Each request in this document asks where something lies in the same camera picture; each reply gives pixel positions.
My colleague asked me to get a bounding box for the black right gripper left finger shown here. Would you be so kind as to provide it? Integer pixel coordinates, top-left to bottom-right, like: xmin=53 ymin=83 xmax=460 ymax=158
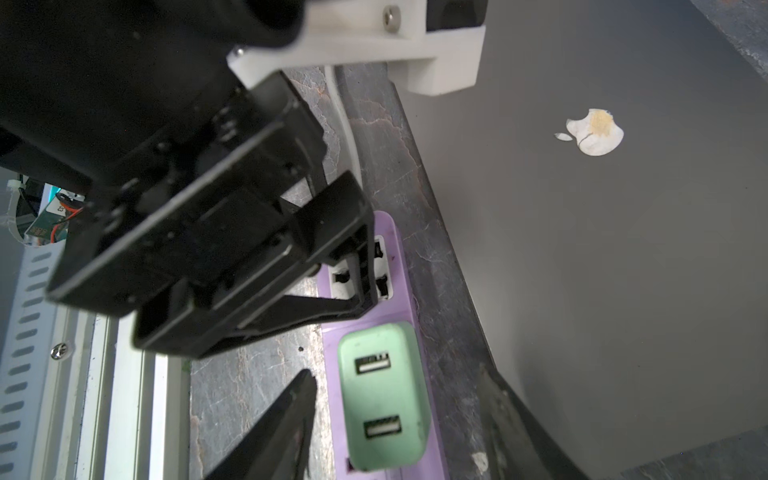
xmin=207 ymin=369 xmax=317 ymax=480

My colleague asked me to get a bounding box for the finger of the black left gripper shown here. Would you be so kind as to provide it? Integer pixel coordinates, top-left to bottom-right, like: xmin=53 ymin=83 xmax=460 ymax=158
xmin=197 ymin=170 xmax=378 ymax=360

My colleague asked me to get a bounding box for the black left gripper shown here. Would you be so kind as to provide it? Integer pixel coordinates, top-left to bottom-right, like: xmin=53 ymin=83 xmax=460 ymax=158
xmin=1 ymin=1 xmax=327 ymax=359

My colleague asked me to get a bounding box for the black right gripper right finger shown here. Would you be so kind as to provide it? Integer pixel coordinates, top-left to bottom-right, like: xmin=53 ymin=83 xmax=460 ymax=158
xmin=477 ymin=365 xmax=587 ymax=479

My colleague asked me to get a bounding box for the green usb charger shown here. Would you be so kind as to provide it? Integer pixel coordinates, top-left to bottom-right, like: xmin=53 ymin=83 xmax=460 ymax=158
xmin=337 ymin=322 xmax=432 ymax=472

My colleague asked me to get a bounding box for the dark grey laptop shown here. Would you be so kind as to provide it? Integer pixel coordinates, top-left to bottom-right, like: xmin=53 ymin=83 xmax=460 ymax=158
xmin=401 ymin=1 xmax=767 ymax=478

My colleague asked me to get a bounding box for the purple power strip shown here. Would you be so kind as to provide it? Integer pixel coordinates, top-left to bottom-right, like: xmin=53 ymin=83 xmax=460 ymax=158
xmin=321 ymin=211 xmax=449 ymax=479

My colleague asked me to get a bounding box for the small circuit board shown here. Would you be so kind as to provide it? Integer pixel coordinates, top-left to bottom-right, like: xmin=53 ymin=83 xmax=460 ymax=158
xmin=24 ymin=187 xmax=85 ymax=247

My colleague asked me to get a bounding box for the aluminium frame rail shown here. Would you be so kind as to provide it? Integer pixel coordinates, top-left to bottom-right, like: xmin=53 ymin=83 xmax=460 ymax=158
xmin=30 ymin=308 xmax=190 ymax=479

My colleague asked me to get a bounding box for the white green charger cable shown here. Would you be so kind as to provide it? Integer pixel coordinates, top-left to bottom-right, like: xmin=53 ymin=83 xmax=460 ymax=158
xmin=323 ymin=64 xmax=364 ymax=187

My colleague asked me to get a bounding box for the white cable duct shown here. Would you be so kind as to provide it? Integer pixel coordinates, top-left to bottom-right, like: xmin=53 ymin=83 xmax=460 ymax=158
xmin=1 ymin=245 xmax=63 ymax=479

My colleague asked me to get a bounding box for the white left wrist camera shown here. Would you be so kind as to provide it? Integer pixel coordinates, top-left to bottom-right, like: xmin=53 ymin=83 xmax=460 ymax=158
xmin=228 ymin=0 xmax=488 ymax=96

